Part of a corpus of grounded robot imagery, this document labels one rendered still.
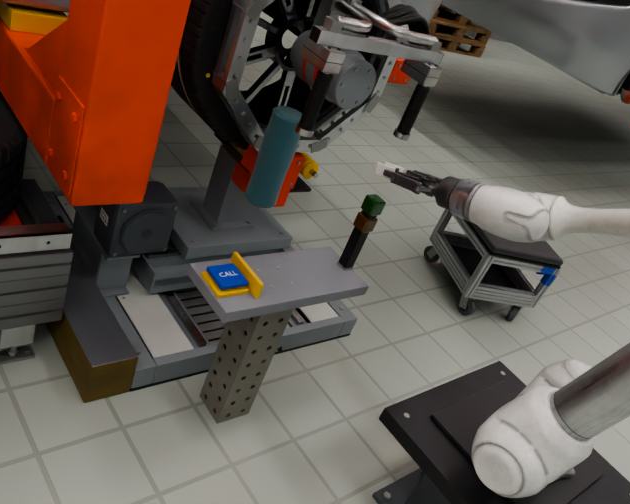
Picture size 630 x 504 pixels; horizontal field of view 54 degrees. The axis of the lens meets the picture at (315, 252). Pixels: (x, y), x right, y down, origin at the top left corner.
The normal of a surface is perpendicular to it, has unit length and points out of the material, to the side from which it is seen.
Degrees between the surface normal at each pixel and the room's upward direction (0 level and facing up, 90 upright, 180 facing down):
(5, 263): 90
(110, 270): 90
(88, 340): 0
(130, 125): 90
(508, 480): 98
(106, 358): 0
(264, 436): 0
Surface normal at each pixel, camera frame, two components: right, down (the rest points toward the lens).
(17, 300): 0.57, 0.60
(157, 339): 0.34, -0.79
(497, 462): -0.72, 0.30
